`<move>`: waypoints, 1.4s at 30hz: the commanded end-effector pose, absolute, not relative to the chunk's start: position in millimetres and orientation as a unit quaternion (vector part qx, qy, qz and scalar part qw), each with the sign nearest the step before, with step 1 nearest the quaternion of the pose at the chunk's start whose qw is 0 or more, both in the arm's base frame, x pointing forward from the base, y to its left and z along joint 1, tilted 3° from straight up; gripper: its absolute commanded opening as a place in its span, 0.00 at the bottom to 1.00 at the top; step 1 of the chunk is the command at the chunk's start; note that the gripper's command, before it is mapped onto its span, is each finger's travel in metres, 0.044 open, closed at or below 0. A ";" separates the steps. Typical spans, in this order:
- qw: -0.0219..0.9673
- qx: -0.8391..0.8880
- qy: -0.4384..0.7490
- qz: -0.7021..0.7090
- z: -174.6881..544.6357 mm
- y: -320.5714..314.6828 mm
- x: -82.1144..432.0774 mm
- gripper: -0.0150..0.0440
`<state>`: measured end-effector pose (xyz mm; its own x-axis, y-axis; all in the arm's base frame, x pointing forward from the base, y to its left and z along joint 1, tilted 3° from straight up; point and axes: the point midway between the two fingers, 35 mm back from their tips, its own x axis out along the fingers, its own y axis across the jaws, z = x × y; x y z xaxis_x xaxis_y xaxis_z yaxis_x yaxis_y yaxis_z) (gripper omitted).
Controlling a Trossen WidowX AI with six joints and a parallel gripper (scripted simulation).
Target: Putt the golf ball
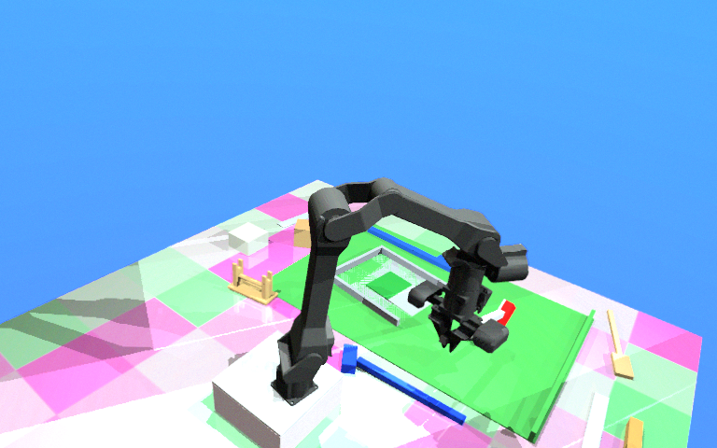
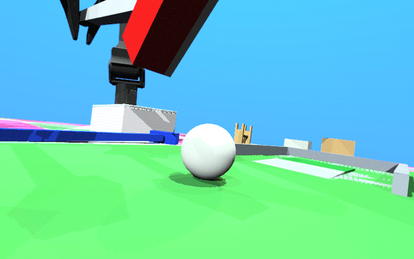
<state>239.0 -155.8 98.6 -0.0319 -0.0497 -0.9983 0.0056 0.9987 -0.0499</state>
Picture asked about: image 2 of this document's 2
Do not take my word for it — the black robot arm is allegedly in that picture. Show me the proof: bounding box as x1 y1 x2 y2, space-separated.
108 23 145 106

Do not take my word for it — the blue golf putter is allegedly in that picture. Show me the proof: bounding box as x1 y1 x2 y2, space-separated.
0 128 180 145

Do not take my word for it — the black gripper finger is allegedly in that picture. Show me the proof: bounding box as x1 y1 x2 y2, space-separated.
86 0 105 45
60 0 79 41

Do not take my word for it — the tan rectangular block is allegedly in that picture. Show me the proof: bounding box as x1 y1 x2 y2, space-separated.
320 138 356 156

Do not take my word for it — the white ball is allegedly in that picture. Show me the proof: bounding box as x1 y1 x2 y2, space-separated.
181 124 236 179

